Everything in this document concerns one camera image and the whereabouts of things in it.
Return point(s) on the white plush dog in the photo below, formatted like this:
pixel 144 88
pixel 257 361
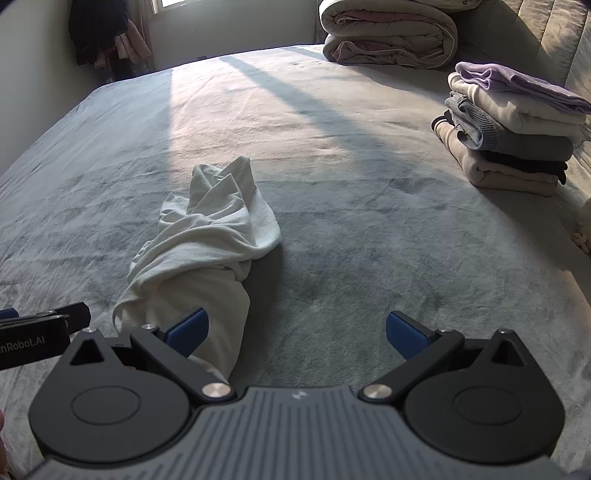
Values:
pixel 584 230

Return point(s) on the pale curtain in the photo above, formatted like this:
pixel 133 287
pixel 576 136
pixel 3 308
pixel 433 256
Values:
pixel 145 27

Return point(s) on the white garment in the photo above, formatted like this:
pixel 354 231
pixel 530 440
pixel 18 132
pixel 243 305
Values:
pixel 198 258

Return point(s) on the folded beige garment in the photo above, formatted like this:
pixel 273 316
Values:
pixel 498 177

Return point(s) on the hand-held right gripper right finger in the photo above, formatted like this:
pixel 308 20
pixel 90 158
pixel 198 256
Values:
pixel 401 330

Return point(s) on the folded black garment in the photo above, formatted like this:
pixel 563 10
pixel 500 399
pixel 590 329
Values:
pixel 531 165

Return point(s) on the window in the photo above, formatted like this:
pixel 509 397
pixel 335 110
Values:
pixel 180 3

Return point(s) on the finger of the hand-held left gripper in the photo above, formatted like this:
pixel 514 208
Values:
pixel 76 316

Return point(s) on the folded grey pink duvet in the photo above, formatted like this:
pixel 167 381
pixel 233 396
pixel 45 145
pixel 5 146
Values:
pixel 388 37

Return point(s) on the grey pillow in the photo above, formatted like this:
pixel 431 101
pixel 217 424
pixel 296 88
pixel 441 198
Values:
pixel 397 3

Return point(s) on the grey quilted headboard cover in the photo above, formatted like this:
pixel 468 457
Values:
pixel 545 32

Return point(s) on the grey bed sheet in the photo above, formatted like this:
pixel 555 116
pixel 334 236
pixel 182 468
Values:
pixel 323 184

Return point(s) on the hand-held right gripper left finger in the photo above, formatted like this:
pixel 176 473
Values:
pixel 189 330

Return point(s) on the pink hanging clothes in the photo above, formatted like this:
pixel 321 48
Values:
pixel 134 44

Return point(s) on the dark hanging jacket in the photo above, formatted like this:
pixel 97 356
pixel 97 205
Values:
pixel 97 32

